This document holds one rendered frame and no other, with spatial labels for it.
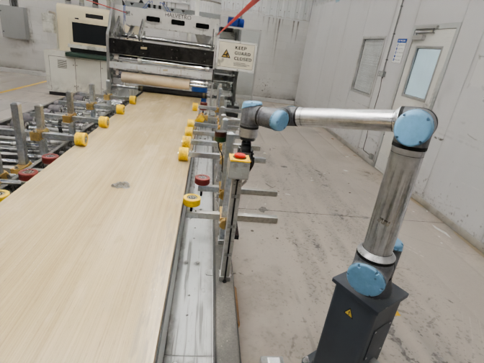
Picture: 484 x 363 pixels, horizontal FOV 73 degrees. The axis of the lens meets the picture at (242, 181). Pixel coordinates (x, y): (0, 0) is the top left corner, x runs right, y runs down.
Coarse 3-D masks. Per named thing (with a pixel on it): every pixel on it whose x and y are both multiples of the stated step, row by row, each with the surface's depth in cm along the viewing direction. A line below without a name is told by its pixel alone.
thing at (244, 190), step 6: (198, 186) 174; (204, 186) 175; (210, 186) 176; (216, 186) 177; (246, 192) 178; (252, 192) 178; (258, 192) 179; (264, 192) 179; (270, 192) 179; (276, 192) 180
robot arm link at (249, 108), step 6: (246, 102) 147; (252, 102) 146; (258, 102) 146; (246, 108) 147; (252, 108) 146; (258, 108) 145; (246, 114) 148; (252, 114) 146; (246, 120) 149; (252, 120) 147; (240, 126) 152; (246, 126) 150; (252, 126) 150; (258, 126) 152
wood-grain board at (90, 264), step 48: (144, 96) 372; (96, 144) 202; (144, 144) 214; (48, 192) 139; (96, 192) 144; (144, 192) 150; (0, 240) 106; (48, 240) 109; (96, 240) 112; (144, 240) 116; (0, 288) 88; (48, 288) 90; (96, 288) 92; (144, 288) 94; (0, 336) 75; (48, 336) 76; (96, 336) 78; (144, 336) 79
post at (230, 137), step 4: (228, 132) 161; (232, 132) 162; (228, 136) 161; (232, 136) 161; (228, 140) 161; (232, 140) 162; (228, 144) 162; (232, 144) 162; (228, 148) 163; (232, 148) 163; (228, 152) 164; (224, 156) 166; (228, 156) 165; (224, 160) 165; (224, 164) 166; (224, 168) 167; (224, 172) 168; (224, 176) 169; (224, 180) 170; (224, 184) 171; (224, 188) 171; (220, 200) 174; (220, 204) 175
